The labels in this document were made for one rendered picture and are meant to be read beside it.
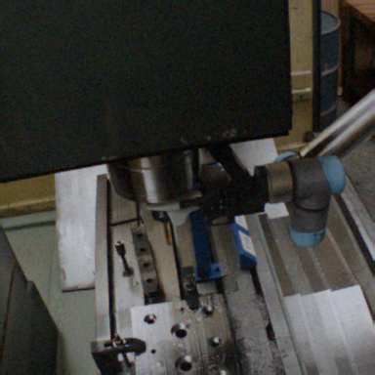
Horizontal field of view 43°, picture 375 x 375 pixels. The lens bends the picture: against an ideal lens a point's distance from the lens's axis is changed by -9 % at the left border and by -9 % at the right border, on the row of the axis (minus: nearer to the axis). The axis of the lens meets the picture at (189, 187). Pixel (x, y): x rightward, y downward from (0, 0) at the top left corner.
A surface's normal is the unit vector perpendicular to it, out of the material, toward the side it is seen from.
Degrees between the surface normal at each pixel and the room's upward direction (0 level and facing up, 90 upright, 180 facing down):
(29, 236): 0
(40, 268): 0
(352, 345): 8
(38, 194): 90
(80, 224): 25
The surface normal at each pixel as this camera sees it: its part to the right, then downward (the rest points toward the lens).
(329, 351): -0.09, -0.69
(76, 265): -0.05, -0.47
